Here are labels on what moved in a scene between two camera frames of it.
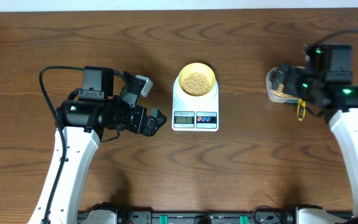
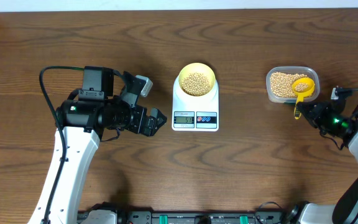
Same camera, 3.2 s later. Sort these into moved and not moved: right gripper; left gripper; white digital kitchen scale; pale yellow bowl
Moved: right gripper
Not moved: pale yellow bowl; left gripper; white digital kitchen scale
